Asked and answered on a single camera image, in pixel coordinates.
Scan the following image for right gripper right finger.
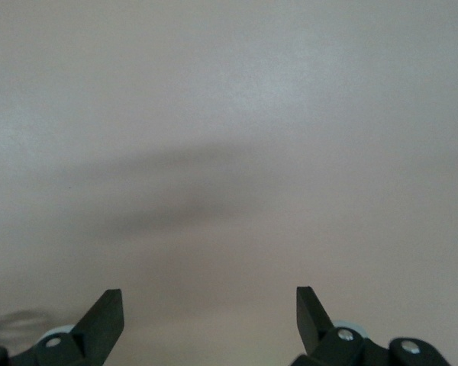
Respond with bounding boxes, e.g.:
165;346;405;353
289;286;450;366

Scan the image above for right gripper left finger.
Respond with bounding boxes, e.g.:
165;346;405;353
0;289;125;366

